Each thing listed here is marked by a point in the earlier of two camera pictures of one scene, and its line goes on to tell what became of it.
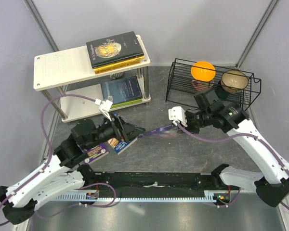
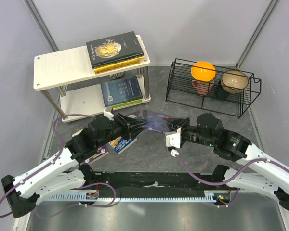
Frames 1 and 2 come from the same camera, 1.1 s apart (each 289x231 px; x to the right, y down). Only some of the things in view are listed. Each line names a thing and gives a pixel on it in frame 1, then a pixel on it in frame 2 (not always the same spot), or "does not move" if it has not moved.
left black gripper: x=124 y=131 does not move
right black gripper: x=189 y=127 → x=179 y=122
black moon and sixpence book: x=113 y=49 does not move
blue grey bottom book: x=122 y=90 does not move
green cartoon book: x=115 y=105 does not move
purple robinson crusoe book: x=163 y=131 → x=156 y=121
